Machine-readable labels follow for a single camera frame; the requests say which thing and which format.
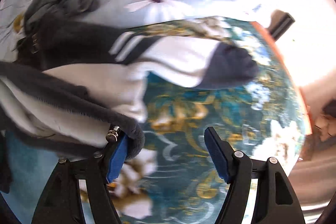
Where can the teal floral bed blanket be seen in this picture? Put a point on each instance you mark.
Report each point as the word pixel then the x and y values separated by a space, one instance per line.
pixel 173 179

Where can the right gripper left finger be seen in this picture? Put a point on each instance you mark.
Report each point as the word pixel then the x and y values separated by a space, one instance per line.
pixel 60 201

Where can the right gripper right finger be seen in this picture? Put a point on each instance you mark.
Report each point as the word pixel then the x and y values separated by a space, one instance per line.
pixel 276 201

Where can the black and cream fleece jacket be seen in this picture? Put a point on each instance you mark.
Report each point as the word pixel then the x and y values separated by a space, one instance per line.
pixel 89 78

